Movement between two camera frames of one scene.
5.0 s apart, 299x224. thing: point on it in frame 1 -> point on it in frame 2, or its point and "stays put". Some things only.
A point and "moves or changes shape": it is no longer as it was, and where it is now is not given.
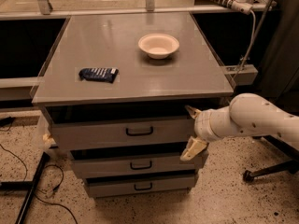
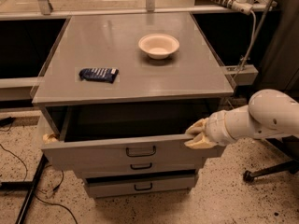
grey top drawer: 121,134 moves or changes shape
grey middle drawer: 137,168 stays put
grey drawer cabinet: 117,86 stays put
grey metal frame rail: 243,74 stays put
